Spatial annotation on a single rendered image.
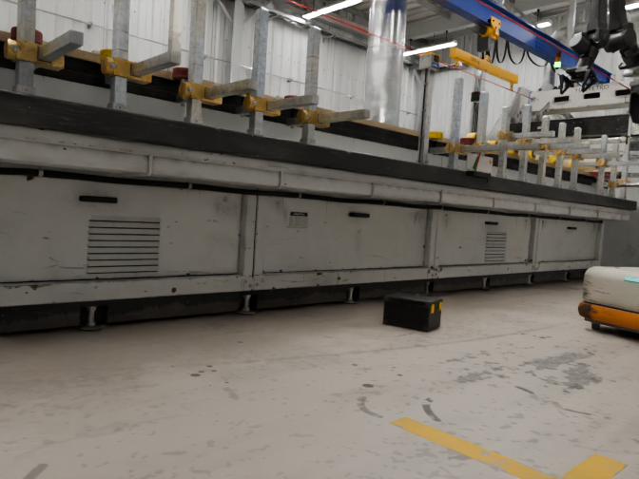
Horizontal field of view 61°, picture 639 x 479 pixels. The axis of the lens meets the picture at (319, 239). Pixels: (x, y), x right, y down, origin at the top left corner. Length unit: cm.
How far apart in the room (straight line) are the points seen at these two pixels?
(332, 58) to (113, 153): 1093
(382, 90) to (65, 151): 587
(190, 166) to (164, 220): 29
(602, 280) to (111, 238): 197
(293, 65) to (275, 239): 946
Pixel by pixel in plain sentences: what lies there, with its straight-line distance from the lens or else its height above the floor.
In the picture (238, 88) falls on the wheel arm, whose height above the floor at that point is 80.
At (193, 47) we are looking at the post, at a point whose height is 94.
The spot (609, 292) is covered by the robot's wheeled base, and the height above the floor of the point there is 18.
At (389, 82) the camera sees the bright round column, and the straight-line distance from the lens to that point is 728.
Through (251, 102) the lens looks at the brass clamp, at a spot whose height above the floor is 81.
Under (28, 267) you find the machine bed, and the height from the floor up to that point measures 21.
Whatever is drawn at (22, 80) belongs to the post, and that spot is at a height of 74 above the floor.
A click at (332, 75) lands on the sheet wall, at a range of 1243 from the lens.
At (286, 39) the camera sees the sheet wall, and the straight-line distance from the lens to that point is 1167.
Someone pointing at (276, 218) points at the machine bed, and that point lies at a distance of 234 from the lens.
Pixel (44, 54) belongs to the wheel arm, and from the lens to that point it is 162.
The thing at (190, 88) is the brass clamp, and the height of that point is 81.
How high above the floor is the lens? 45
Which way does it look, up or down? 3 degrees down
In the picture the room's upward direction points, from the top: 4 degrees clockwise
